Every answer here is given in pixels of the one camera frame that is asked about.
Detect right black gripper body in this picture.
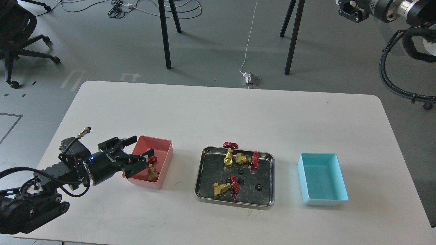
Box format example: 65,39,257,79
338,0,369,23

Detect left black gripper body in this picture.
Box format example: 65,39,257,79
85,138,128,186

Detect brass valve red handle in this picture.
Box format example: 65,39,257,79
223,142,239,168
146,156,159,182
235,151,260,169
212,176,240,198

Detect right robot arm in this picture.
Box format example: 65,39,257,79
336,0,436,110

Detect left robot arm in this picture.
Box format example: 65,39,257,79
0,135,155,234

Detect pink plastic box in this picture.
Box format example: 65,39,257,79
122,135,173,189

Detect blue plastic box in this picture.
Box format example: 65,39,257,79
297,152,349,206

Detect black table leg right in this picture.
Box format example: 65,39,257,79
279,0,306,76

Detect black table leg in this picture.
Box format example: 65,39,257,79
158,0,181,70
279,0,306,76

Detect steel tray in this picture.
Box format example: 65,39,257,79
195,146,275,209

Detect white power adapter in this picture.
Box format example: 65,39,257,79
242,72,259,88

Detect black table leg left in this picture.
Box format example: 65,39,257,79
158,0,181,70

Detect black office chair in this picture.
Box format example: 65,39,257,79
0,0,60,89

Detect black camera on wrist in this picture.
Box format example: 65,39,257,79
59,127,91,161

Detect brass valve front red handle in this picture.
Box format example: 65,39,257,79
212,176,240,198

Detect brass valve upright red handle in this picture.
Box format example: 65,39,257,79
223,142,239,168

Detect white cable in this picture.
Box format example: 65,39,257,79
238,0,258,74

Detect black floor cables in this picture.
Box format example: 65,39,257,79
56,0,202,19

